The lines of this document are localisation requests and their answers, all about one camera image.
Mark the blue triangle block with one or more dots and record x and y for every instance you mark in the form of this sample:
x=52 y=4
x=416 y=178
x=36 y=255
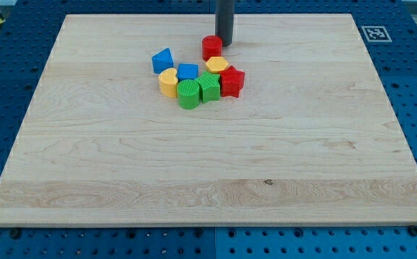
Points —
x=162 y=61

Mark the blue cube block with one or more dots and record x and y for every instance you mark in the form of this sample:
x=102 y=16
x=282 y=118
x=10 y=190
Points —
x=187 y=71

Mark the green cylinder block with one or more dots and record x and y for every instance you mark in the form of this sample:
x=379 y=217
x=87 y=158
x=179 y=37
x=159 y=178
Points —
x=188 y=94

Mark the green star block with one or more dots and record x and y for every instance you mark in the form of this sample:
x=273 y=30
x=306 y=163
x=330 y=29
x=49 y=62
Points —
x=210 y=86

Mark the red star block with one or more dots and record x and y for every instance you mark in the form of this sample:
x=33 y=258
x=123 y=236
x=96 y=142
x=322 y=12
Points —
x=232 y=81

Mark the yellow heart block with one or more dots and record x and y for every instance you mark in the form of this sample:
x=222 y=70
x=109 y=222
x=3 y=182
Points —
x=168 y=82

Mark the yellow hexagon block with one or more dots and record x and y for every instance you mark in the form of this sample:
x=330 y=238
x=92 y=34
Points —
x=216 y=64

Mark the red cylinder block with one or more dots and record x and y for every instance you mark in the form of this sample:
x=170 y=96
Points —
x=211 y=47

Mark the light wooden board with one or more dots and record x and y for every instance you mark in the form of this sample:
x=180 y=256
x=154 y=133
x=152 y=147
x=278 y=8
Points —
x=312 y=139

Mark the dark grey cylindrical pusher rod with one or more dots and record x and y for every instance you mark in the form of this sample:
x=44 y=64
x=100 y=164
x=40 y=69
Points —
x=224 y=21

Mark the white fiducial marker tag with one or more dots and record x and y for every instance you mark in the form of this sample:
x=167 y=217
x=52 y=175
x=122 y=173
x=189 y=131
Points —
x=376 y=33

